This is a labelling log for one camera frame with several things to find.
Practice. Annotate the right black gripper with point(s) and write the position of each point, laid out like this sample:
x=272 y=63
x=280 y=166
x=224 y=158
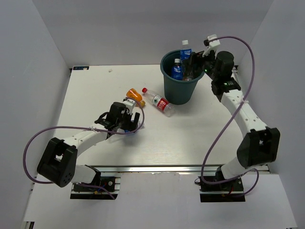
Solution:
x=197 y=58

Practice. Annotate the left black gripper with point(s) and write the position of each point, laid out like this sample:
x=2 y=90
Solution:
x=131 y=126

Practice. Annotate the blue label bottle front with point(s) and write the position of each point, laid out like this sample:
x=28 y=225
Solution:
x=176 y=71

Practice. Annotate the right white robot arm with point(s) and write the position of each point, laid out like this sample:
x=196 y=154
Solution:
x=260 y=142

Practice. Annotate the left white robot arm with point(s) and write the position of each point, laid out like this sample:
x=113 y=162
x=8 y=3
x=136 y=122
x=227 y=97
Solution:
x=58 y=163

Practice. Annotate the dark green plastic bin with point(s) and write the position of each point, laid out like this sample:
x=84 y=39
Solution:
x=177 y=92

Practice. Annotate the orange juice bottle upper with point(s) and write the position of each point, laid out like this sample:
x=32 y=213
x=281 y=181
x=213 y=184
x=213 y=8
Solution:
x=132 y=93

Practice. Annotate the red label water bottle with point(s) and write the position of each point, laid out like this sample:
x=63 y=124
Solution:
x=159 y=102

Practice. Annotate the left black logo sticker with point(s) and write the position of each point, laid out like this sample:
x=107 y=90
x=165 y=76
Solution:
x=80 y=68

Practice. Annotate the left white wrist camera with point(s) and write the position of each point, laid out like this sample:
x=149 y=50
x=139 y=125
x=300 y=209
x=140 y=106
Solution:
x=129 y=105

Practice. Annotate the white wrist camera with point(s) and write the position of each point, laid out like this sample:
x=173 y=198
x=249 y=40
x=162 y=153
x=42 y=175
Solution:
x=211 y=43
x=129 y=105

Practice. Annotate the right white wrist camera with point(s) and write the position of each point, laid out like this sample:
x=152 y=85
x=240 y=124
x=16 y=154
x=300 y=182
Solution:
x=211 y=43

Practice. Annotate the aluminium table frame rail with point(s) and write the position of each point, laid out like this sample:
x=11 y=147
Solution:
x=149 y=169

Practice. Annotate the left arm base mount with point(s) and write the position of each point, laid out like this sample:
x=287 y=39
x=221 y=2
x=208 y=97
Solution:
x=105 y=186

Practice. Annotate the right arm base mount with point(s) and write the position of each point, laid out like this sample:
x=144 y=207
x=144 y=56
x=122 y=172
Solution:
x=232 y=191

